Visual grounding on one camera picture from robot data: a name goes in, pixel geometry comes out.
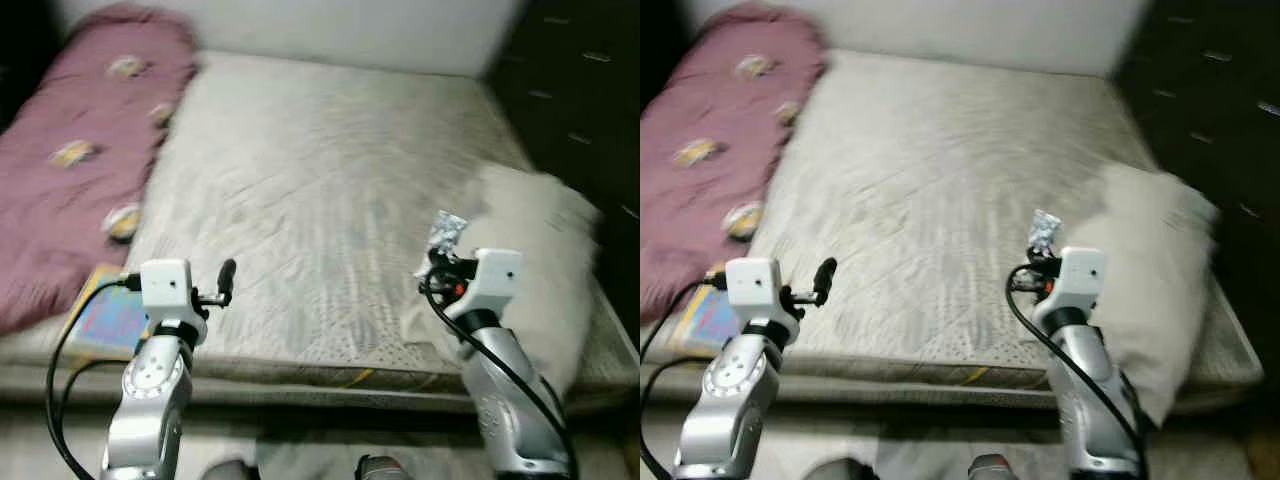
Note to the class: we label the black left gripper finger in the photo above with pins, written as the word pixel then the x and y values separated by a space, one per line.
pixel 826 278
pixel 227 278

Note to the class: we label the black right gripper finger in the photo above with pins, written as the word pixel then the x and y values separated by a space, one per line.
pixel 438 258
pixel 1038 256

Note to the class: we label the silver foil wrapper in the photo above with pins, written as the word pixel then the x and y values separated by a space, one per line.
pixel 1045 230
pixel 446 230

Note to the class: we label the colourful children's board book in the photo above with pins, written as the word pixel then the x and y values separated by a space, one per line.
pixel 105 325
pixel 712 325

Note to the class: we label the white pillow green tree print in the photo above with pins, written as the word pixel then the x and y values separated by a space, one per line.
pixel 540 260
pixel 1150 270

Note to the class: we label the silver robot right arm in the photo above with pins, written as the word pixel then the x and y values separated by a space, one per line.
pixel 505 400
pixel 1090 400

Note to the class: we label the grey quilted mattress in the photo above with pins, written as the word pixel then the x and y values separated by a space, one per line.
pixel 930 180
pixel 320 180

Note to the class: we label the grey bed base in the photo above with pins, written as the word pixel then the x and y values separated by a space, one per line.
pixel 900 392
pixel 300 390

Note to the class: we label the silver robot left leg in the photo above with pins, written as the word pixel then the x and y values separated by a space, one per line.
pixel 830 470
pixel 230 470

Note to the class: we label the silver robot leg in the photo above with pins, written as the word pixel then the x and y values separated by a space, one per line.
pixel 992 467
pixel 385 468
pixel 830 470
pixel 230 470

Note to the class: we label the silver robot right leg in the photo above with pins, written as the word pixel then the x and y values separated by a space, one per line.
pixel 992 467
pixel 385 468

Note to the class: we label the mauve penguin print quilt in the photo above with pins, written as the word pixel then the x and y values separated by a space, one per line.
pixel 90 110
pixel 715 110

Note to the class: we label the black tufted headboard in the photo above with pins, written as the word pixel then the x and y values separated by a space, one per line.
pixel 570 90
pixel 1210 100

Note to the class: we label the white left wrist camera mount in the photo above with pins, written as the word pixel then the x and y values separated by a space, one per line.
pixel 752 283
pixel 165 283

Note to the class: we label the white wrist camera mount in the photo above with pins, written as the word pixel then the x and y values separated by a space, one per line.
pixel 1083 272
pixel 500 275
pixel 165 283
pixel 752 283

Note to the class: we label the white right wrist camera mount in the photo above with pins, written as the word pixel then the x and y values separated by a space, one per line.
pixel 500 275
pixel 1083 272

